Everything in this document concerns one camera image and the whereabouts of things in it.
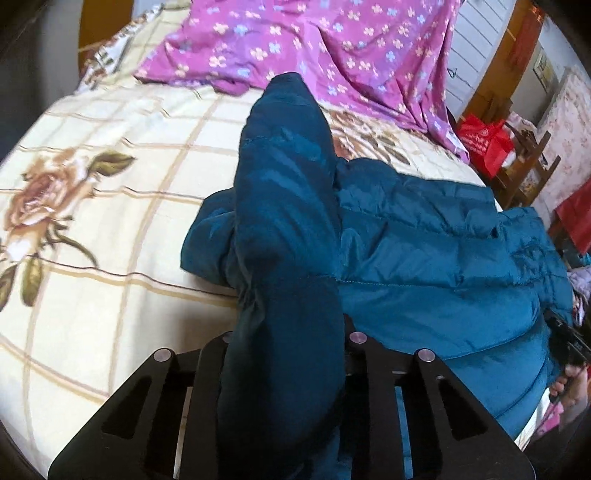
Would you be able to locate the cream checked floral bedsheet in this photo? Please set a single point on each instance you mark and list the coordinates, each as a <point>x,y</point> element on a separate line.
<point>115,230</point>

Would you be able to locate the pale floral curtain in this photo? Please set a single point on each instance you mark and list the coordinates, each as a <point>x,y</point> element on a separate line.
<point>572,120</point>

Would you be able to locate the red hanging decoration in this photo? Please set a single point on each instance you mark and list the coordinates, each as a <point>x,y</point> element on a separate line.
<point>524,39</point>

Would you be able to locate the wooden door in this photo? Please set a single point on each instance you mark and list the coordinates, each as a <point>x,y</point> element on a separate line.
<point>496,69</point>

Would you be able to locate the pink cloth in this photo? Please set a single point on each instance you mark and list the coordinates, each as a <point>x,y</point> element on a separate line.
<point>554,417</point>

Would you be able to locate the red cloth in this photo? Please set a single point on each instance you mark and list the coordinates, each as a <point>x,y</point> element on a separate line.
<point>577,217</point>

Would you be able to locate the red shopping bag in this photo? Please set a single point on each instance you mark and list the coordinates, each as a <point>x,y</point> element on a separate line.
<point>485,143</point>

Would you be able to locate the wooden chair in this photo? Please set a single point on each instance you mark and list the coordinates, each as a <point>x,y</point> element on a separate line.
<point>531,161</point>

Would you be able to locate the white slatted panel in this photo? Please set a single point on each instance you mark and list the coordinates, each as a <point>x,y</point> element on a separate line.
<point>475,32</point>

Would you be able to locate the teal puffer jacket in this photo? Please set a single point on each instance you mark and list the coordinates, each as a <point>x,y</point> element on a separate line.
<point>415,240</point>

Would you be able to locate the purple floral sheet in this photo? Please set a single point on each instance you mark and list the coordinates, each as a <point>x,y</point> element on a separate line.
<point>346,55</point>

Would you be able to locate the pile of clothes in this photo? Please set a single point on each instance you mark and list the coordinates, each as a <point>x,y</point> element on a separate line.
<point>579,281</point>

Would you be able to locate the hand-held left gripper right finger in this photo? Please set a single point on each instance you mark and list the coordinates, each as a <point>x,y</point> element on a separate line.
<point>369,369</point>

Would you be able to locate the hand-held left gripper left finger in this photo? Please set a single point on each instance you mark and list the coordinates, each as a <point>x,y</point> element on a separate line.
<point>210,369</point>

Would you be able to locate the person's right hand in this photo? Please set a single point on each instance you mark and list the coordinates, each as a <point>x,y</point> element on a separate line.
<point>577,390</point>

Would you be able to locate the framed wall picture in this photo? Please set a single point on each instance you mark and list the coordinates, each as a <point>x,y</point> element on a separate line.
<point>545,71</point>

